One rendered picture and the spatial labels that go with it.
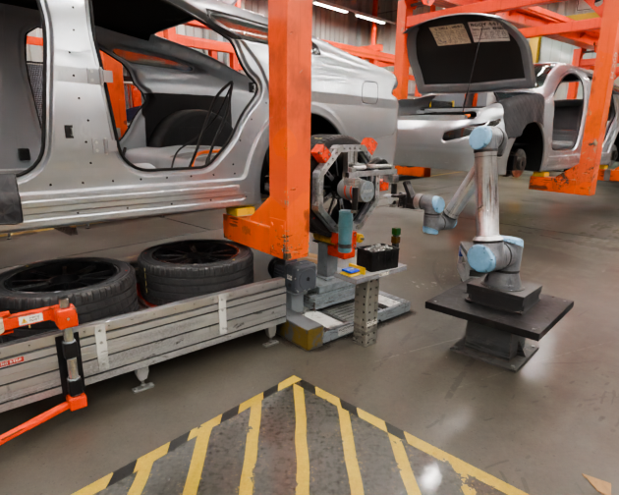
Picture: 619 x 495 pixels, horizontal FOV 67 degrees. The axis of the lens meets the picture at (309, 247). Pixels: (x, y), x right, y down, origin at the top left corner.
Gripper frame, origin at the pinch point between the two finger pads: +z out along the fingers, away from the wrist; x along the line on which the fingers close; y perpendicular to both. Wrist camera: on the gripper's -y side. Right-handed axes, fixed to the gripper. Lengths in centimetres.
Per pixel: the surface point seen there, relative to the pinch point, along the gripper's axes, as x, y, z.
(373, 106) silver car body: 42, -54, 56
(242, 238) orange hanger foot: -78, 27, 49
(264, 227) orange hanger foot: -78, 16, 25
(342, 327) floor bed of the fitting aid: -44, 76, -6
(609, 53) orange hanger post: 342, -116, 8
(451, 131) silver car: 217, -36, 104
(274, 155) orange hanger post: -78, -25, 15
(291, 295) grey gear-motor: -59, 61, 25
